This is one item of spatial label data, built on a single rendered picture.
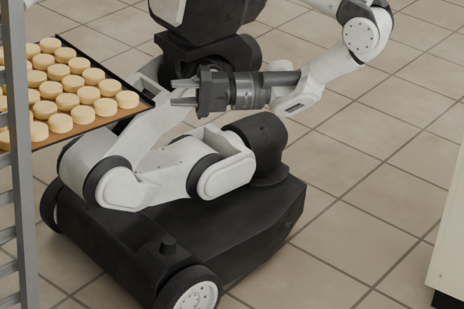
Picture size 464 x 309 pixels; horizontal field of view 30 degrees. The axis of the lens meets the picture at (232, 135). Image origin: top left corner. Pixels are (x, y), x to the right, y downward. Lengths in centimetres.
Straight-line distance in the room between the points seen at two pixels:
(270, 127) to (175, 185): 36
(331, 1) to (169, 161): 71
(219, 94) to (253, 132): 55
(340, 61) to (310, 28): 208
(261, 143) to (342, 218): 44
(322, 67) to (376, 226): 97
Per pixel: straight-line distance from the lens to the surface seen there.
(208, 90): 192
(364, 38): 182
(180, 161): 231
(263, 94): 194
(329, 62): 190
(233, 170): 238
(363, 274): 258
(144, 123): 213
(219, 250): 231
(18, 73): 160
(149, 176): 224
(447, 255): 238
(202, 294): 227
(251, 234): 238
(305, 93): 192
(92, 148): 213
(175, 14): 206
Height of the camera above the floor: 166
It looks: 32 degrees down
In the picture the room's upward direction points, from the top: 5 degrees clockwise
